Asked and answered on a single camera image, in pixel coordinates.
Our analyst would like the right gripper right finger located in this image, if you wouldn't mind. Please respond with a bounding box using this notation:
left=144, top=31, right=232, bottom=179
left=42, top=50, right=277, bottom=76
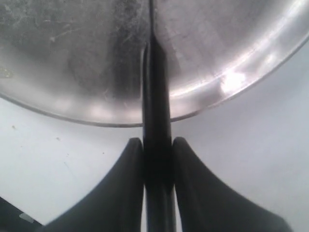
left=173, top=137, right=292, bottom=232

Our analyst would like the black handled knife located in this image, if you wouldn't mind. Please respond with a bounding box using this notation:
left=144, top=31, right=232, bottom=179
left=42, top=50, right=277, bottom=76
left=141, top=0, right=176, bottom=232

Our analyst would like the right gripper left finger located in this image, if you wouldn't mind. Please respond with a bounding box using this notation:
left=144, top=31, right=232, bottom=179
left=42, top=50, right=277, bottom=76
left=39, top=138, right=144, bottom=232

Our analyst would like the round steel plate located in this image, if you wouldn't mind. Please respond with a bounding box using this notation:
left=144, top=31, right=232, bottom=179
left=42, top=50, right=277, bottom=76
left=0, top=0, right=309, bottom=127

